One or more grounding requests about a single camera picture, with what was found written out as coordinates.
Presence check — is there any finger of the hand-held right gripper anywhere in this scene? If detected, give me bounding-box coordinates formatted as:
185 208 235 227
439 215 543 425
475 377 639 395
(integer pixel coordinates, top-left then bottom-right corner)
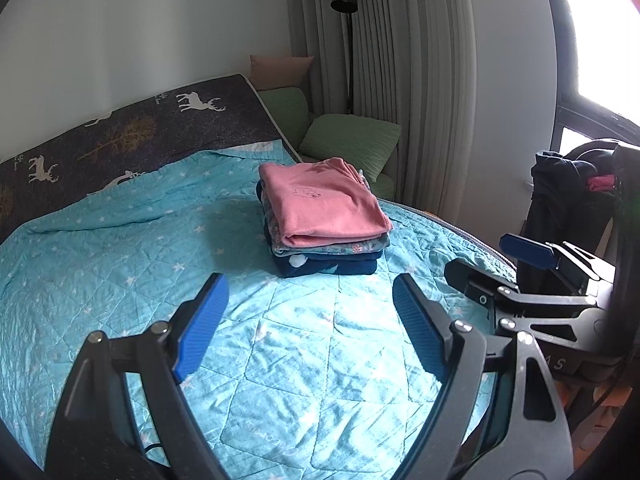
444 259 596 333
499 232 602 297

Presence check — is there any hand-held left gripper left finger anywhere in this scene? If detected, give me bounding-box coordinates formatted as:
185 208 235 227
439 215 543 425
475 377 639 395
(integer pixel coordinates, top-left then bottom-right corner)
44 272 231 480

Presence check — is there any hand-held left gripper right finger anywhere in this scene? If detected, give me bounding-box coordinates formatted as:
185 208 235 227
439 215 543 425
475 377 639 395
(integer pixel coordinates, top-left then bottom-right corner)
392 272 574 480

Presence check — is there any pink sweater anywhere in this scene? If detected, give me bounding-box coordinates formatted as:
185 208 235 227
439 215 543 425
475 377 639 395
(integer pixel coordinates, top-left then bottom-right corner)
258 158 394 252

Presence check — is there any dark jacket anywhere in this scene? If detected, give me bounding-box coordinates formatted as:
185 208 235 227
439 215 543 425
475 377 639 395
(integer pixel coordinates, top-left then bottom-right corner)
520 150 622 273

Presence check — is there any folded floral garment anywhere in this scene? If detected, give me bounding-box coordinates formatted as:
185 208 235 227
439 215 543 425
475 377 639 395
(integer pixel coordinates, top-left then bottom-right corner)
260 195 392 259

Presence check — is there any black chair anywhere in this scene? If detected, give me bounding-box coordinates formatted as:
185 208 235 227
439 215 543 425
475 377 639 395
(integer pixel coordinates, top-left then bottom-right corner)
564 137 640 311

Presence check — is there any folded navy dotted garment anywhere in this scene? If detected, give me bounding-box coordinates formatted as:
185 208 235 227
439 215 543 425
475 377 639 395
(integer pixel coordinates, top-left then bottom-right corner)
256 180 384 279

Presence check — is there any turquoise star quilt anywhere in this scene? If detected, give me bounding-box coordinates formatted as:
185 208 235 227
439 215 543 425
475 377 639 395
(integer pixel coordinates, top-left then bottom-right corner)
0 140 519 480

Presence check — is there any large green pillow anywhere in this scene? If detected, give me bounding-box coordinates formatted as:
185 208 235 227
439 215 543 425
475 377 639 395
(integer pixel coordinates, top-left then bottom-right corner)
299 113 403 184

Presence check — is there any dark deer-print bed sheet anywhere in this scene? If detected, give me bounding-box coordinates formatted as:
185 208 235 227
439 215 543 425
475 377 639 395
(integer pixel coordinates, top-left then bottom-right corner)
0 74 302 242

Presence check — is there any small green pillow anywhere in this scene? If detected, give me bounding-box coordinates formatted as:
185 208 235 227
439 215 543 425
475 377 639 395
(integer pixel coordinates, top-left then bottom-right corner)
257 86 314 154

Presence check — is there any grey curtain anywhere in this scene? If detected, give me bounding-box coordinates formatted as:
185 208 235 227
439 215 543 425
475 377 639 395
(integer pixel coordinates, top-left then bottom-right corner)
285 0 477 217

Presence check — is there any window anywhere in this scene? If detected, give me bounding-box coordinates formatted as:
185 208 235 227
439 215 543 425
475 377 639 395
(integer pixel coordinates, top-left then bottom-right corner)
547 0 640 157

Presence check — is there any pink pillow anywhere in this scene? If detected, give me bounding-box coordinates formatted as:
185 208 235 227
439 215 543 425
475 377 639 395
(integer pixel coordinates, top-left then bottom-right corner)
249 54 317 92

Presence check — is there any black floor lamp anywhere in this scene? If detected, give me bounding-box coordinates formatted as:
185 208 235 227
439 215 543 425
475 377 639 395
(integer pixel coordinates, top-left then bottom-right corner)
330 0 359 117

